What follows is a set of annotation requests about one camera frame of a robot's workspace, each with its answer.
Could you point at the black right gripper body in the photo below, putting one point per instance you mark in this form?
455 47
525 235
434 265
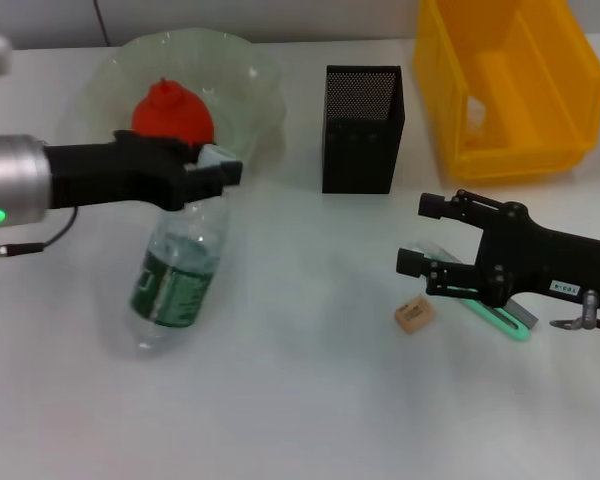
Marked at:
530 255

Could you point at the tan eraser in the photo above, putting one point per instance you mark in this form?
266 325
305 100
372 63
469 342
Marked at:
416 315

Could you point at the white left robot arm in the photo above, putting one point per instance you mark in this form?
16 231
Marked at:
10 175

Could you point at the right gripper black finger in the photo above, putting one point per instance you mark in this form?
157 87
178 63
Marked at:
412 261
435 206

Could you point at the clear green-label water bottle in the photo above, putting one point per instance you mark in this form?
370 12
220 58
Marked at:
180 280

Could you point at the clear glass fruit plate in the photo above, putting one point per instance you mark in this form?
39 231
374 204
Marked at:
240 85

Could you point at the green utility knife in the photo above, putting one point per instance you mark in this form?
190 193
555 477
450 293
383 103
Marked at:
510 327

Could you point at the yellow plastic bin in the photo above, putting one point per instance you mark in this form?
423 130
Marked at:
440 100

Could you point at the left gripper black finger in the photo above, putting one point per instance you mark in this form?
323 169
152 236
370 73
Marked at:
190 154
215 180

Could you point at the red-orange fruit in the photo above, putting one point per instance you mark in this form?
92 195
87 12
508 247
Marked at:
172 112

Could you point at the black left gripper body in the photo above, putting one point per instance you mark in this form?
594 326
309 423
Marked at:
115 175

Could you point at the black mesh pen holder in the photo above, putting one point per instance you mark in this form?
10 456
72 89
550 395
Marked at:
360 150

